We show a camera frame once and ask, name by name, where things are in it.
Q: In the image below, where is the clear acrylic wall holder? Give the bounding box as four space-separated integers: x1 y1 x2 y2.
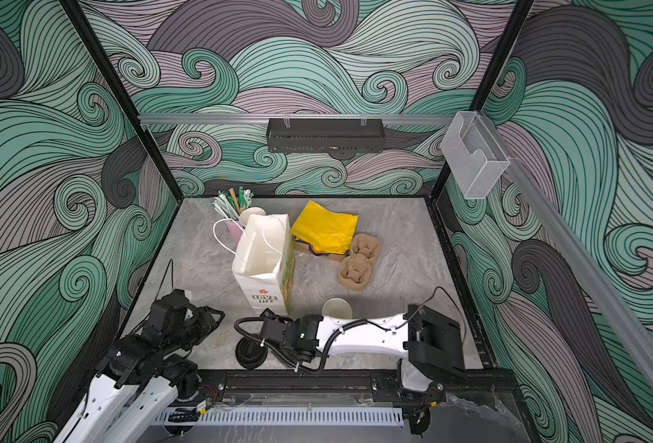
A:
440 111 510 200

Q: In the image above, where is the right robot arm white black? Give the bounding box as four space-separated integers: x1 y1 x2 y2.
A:
256 305 466 392

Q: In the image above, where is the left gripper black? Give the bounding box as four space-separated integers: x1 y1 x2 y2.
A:
163 303 227 356

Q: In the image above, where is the stack of black cup lids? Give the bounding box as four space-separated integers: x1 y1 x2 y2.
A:
235 337 268 370

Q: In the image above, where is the black wall tray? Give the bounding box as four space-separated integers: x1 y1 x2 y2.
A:
267 117 385 154

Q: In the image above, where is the stack of green paper cups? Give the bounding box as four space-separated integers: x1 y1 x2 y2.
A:
239 207 267 227

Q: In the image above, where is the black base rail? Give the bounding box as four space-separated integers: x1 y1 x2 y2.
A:
198 369 518 403

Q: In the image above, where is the yellow napkin stack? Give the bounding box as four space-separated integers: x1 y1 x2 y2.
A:
291 200 359 255

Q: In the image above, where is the white slotted cable duct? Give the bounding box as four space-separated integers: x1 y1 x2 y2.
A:
151 407 405 427

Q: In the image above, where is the green paper coffee cup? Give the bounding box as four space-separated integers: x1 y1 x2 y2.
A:
321 298 353 319

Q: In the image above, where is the brown pulp cup carrier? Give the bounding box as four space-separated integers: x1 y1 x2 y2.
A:
337 234 382 292

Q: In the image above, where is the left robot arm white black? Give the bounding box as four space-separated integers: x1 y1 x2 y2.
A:
55 289 226 442

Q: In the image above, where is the pink holder with straws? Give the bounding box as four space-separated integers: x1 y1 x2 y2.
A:
211 186 254 245

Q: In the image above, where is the white paper gift bag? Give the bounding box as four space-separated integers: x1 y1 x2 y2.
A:
232 214 295 316

